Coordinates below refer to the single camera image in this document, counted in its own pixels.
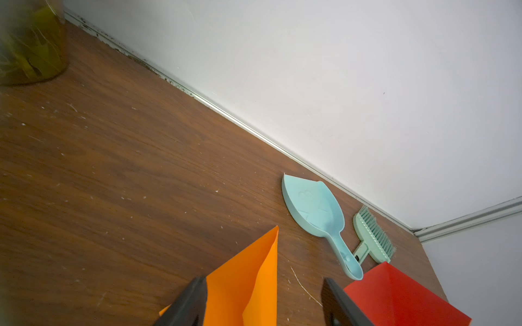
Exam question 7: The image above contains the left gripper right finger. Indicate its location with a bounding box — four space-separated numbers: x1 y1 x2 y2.
322 278 373 326

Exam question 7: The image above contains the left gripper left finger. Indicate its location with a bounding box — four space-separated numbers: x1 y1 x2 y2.
154 277 208 326

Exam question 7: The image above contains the red square paper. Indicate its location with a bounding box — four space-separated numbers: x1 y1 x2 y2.
344 262 472 326

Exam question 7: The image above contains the orange square paper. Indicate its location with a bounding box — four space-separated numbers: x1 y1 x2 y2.
158 225 280 326

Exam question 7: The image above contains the green hand brush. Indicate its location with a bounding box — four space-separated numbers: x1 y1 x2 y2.
353 206 396 264

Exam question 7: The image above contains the light blue dustpan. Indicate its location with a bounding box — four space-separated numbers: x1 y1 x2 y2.
281 175 364 281

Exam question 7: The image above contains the potted artificial plant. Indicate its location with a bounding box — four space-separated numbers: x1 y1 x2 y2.
1 0 69 86

